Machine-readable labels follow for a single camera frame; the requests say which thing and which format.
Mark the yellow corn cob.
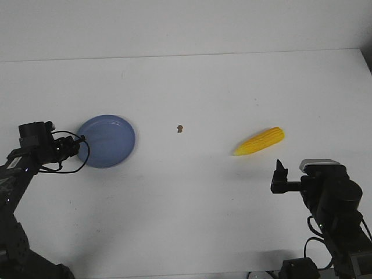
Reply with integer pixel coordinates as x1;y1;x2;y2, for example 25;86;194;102
233;127;285;156

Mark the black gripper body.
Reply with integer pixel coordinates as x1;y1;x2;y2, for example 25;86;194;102
270;176;311;199
19;121;80;165

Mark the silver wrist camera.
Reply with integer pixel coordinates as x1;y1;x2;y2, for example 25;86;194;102
299;159;340;173

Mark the blue round plate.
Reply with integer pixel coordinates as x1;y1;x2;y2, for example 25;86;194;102
77;115;136;169

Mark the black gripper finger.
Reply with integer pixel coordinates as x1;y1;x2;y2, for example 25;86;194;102
69;135;85;145
272;159;288;182

